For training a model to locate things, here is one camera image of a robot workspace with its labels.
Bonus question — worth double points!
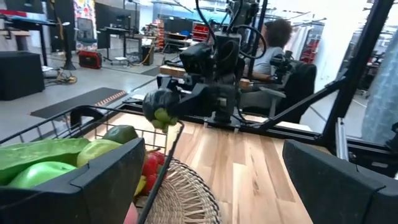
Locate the round woven mat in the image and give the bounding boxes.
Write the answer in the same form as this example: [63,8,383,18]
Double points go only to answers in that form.
[144,158,222,224]

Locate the black floor mat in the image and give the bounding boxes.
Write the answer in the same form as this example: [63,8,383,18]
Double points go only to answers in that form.
[30,86,127,119]

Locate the yellow cable coil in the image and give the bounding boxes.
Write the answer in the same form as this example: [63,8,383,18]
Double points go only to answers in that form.
[55,70,78,85]

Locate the red storage bins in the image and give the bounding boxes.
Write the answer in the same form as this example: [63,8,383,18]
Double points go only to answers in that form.
[192,23,210,43]

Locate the pink peach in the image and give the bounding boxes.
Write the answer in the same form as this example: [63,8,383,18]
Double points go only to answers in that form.
[123,202,139,224]

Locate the green apple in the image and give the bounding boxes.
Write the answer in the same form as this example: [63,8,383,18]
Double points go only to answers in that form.
[7,161,78,190]

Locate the green pear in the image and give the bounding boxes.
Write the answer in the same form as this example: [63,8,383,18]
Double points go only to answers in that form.
[76,139,123,168]

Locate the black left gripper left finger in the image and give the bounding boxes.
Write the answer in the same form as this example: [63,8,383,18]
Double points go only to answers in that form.
[0,137,146,224]

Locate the black cabinet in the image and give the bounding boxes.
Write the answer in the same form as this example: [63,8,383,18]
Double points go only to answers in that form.
[0,51,45,101]

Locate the yellow banana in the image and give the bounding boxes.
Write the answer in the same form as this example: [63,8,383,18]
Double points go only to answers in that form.
[134,175,147,197]

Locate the silver aluminium extrusion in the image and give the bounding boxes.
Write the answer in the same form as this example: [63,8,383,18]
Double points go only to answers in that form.
[335,117,349,161]

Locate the black monitor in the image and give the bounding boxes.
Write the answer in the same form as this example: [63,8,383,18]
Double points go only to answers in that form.
[95,2,137,30]

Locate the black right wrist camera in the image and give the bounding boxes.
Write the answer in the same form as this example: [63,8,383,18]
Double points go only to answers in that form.
[179,42,216,76]

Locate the mesh office chair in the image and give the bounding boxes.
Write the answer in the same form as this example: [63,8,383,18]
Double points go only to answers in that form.
[75,17,98,50]

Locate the black desk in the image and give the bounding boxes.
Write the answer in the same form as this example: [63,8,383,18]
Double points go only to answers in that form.
[0,14,77,72]

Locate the dark green avocado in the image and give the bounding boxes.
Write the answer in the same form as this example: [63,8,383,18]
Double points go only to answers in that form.
[101,124,139,144]

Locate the person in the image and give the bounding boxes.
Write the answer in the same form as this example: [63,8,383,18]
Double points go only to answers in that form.
[244,18,293,82]

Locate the long green leafy vegetable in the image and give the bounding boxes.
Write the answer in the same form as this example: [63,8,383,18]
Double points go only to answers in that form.
[0,138,91,186]

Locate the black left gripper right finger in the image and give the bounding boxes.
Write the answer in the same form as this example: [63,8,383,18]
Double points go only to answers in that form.
[282,139,398,224]

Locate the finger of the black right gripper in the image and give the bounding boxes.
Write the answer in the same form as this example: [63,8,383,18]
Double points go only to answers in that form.
[157,76,190,93]
[174,84,224,118]

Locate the green grapes bunch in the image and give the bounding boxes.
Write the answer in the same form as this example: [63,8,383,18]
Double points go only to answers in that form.
[142,88,182,133]

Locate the black office chair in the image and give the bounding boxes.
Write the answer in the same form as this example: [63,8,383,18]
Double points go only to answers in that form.
[239,58,317,124]

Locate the black wire basket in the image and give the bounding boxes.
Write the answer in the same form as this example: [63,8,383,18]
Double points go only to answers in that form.
[0,105,185,224]

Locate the red bell pepper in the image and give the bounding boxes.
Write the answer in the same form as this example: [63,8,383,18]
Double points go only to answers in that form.
[141,151,166,196]

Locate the red case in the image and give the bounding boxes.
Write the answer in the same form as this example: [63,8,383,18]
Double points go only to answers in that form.
[77,50,103,70]

